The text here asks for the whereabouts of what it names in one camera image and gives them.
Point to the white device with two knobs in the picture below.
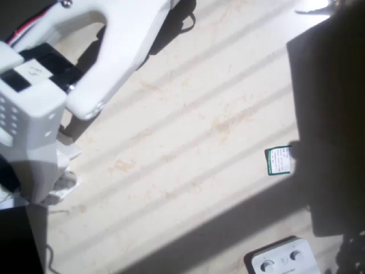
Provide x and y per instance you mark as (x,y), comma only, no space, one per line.
(279,257)

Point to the green white label sticker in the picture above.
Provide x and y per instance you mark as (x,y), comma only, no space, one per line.
(278,160)

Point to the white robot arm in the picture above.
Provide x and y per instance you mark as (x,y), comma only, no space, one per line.
(122,42)

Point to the black textured object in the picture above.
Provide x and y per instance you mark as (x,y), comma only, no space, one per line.
(352,254)

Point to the black box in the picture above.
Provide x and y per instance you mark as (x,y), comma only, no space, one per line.
(17,242)

